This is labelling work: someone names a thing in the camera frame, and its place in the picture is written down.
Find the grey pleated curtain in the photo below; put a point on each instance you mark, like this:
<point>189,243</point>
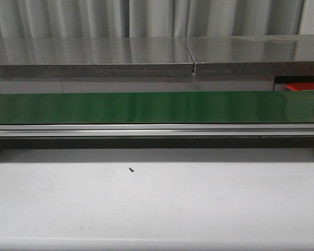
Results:
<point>95,19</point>

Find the red plastic tray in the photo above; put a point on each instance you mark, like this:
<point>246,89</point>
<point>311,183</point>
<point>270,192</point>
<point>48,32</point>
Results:
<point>305,86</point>

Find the green conveyor belt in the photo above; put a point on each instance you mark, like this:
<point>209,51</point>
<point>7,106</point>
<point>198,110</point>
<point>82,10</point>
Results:
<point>159,107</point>

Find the aluminium conveyor side rail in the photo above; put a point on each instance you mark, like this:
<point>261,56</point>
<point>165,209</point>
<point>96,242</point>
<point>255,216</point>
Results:
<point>194,129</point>

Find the grey stone counter left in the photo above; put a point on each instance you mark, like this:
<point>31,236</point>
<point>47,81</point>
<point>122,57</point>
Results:
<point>94,58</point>

